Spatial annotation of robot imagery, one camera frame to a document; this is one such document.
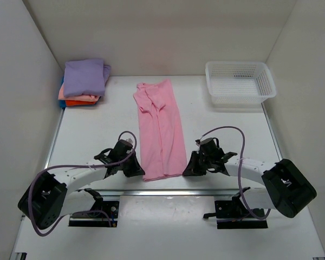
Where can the folded purple t-shirt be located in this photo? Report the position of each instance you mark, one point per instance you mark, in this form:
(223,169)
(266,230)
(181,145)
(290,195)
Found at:
(85,77)

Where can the white plastic basket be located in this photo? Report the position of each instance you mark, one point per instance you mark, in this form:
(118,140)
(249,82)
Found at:
(239,83)

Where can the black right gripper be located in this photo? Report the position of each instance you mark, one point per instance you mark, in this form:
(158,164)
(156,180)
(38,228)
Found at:
(192,169)

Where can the folded blue t-shirt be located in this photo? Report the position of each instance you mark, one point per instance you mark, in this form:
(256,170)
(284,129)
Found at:
(62,103)

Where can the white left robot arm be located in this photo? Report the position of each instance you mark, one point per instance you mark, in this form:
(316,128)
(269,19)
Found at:
(64,190)

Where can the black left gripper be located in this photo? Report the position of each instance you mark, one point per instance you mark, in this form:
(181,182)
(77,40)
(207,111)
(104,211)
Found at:
(136,170)

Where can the folded salmon t-shirt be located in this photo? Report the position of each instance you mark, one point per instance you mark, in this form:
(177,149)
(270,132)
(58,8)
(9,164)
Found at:
(84,98)

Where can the folded orange t-shirt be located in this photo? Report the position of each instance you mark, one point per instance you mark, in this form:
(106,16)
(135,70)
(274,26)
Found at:
(74,103)

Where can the pink t-shirt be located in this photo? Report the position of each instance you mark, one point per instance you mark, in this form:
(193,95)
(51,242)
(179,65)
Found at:
(162,146)

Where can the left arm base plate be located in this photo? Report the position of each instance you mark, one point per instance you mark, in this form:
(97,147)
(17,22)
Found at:
(104,215)

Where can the aluminium table edge rail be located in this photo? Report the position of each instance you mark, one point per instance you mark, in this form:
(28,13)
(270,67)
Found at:
(83,133)

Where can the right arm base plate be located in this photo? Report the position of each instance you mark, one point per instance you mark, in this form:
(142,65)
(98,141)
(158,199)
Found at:
(230,215)

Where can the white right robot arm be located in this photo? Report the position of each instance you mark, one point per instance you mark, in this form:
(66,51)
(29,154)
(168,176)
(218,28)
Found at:
(262,185)

